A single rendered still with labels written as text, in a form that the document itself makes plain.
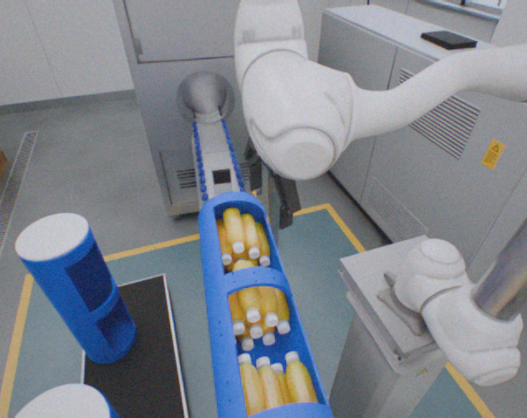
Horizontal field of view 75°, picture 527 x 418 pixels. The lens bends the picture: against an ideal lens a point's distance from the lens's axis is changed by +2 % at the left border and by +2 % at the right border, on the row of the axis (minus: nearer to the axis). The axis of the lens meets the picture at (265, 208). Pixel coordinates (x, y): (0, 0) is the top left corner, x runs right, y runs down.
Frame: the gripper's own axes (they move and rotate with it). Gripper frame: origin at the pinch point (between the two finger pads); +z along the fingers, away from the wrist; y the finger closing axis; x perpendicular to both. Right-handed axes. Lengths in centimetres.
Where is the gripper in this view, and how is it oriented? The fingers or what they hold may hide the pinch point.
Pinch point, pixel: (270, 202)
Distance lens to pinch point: 77.3
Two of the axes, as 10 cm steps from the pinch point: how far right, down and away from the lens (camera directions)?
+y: 4.9, 6.4, -5.9
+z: 0.2, 6.7, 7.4
